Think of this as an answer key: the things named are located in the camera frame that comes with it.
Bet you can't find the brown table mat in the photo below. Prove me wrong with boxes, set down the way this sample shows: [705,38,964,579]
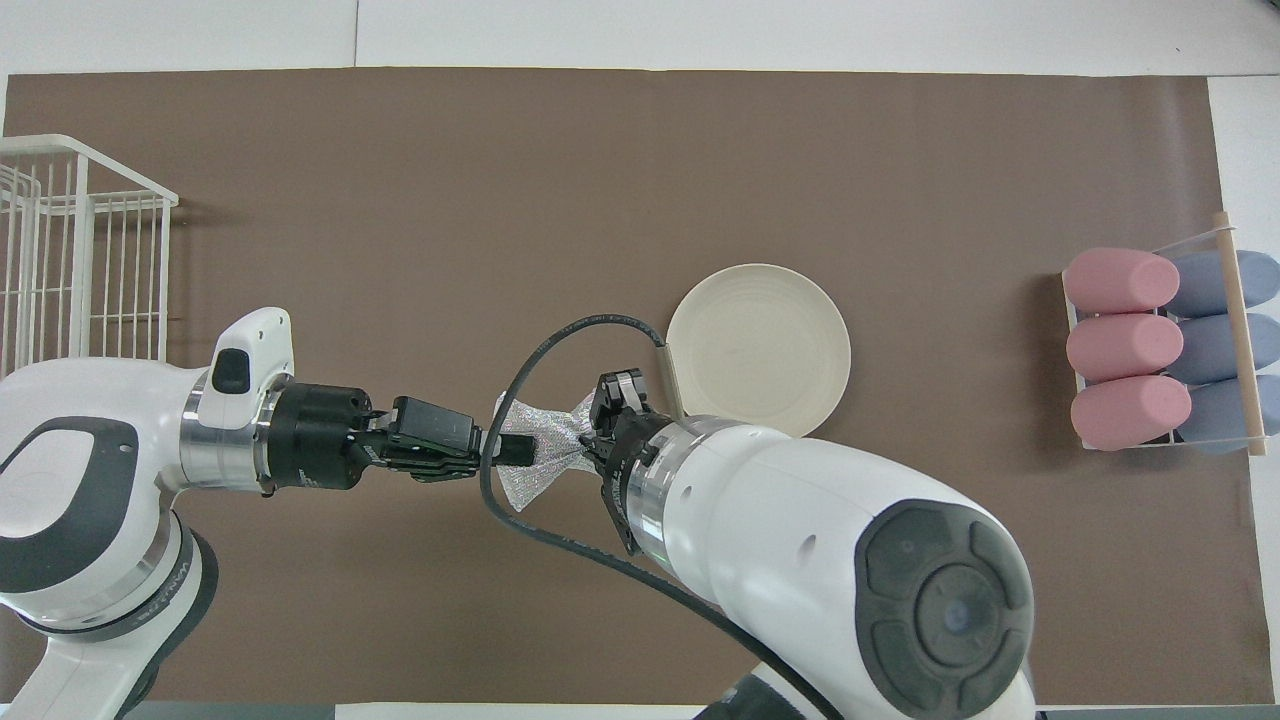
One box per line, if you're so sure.
[0,67,1276,706]

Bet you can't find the cream round plate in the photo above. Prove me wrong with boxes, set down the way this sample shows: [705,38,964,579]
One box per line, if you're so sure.
[665,263,853,439]

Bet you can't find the silver glitter sponge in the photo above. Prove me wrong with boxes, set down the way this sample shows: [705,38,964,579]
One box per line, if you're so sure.
[493,390,601,513]

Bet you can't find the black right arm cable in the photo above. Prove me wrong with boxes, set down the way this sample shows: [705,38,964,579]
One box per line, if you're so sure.
[478,314,846,720]

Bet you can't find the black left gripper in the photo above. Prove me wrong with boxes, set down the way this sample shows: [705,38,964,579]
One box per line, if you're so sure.
[265,383,536,493]

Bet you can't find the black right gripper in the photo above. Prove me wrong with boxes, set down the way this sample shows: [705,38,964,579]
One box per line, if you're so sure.
[577,367,668,558]

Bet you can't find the pink plastic cup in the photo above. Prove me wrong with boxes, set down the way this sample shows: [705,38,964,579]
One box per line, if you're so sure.
[1063,248,1181,314]
[1070,375,1193,451]
[1066,313,1184,384]

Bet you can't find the white cup rack wooden rod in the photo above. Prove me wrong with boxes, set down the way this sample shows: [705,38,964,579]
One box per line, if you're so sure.
[1060,210,1271,459]

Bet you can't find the white wire dish rack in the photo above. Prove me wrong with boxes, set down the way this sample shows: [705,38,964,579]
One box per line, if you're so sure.
[0,134,181,376]

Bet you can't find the blue plastic cup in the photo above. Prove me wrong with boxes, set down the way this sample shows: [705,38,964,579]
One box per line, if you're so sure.
[1165,250,1280,319]
[1180,375,1280,456]
[1170,313,1280,384]

